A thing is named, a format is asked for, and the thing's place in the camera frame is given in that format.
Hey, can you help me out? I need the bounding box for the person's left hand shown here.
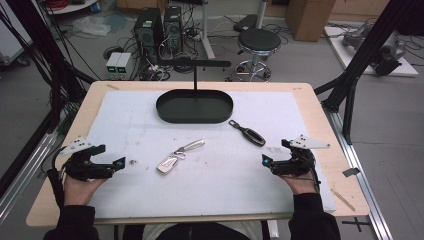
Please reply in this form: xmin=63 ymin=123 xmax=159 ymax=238
xmin=62 ymin=174 xmax=108 ymax=207

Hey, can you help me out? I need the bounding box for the white floor board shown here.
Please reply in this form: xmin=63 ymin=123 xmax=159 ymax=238
xmin=323 ymin=25 xmax=420 ymax=78

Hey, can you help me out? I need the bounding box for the grey power supply unit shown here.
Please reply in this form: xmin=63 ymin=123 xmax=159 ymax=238
xmin=115 ymin=52 xmax=133 ymax=81
xmin=105 ymin=51 xmax=123 ymax=81

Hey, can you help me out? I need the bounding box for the black tray with hanger stand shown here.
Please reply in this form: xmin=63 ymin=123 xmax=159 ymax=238
xmin=155 ymin=59 xmax=234 ymax=125

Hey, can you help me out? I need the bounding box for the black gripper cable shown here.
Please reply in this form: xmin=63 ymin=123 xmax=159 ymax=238
xmin=46 ymin=146 xmax=68 ymax=210

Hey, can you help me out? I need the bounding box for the round white table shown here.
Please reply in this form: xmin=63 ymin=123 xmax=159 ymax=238
xmin=45 ymin=0 xmax=99 ymax=16

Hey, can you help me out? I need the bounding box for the white foam mat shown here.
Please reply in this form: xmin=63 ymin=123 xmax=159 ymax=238
xmin=85 ymin=89 xmax=337 ymax=218

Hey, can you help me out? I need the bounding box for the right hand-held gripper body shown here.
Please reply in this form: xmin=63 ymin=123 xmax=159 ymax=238
xmin=269 ymin=133 xmax=331 ymax=178

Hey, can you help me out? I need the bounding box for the black bag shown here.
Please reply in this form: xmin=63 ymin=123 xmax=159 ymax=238
xmin=232 ymin=13 xmax=259 ymax=33

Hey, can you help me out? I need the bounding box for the silver car key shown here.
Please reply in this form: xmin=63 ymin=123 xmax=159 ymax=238
xmin=155 ymin=138 xmax=206 ymax=176

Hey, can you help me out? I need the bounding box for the cardboard box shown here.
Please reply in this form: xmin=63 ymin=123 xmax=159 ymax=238
xmin=284 ymin=0 xmax=337 ymax=43

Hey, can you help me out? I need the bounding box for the person's right hand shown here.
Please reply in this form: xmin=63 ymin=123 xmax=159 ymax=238
xmin=280 ymin=173 xmax=318 ymax=196

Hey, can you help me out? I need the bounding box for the slim black computer tower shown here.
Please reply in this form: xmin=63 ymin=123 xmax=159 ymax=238
xmin=162 ymin=5 xmax=184 ymax=55

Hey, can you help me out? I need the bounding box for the black round stool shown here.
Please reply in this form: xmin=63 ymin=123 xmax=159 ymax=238
xmin=225 ymin=27 xmax=283 ymax=83

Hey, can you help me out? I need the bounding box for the black car key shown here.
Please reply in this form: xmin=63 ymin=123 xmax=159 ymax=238
xmin=228 ymin=119 xmax=267 ymax=148

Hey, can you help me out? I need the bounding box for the aluminium rail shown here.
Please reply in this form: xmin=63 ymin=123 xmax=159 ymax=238
xmin=322 ymin=108 xmax=395 ymax=240
xmin=0 ymin=131 xmax=59 ymax=225

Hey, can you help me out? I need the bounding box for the black tape cross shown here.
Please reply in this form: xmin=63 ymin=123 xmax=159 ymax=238
xmin=341 ymin=216 xmax=372 ymax=233

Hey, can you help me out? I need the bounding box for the clear plastic bag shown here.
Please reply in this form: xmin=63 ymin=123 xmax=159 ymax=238
xmin=70 ymin=15 xmax=112 ymax=37

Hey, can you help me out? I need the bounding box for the black tape piece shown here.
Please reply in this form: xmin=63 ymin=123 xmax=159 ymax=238
xmin=342 ymin=167 xmax=362 ymax=178

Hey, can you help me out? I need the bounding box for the black metal frame strut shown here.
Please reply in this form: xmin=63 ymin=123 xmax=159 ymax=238
xmin=0 ymin=0 xmax=98 ymax=198
xmin=313 ymin=0 xmax=424 ymax=146

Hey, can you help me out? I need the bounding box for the thin wooden stick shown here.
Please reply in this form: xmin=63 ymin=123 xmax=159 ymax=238
xmin=330 ymin=188 xmax=357 ymax=213

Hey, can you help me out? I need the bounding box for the white desk leg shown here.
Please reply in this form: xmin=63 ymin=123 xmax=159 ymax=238
xmin=199 ymin=0 xmax=217 ymax=61

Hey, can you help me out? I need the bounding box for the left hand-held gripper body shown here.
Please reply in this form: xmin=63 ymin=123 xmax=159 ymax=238
xmin=59 ymin=134 xmax=117 ymax=183

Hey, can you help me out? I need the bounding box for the person's torso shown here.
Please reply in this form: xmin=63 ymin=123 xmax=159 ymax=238
xmin=122 ymin=220 xmax=268 ymax=240

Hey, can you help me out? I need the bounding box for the grey robot device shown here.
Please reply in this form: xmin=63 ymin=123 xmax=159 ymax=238
xmin=341 ymin=22 xmax=408 ymax=77

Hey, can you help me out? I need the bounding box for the large black computer tower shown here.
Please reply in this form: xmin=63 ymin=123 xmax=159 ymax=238
xmin=132 ymin=7 xmax=165 ymax=66

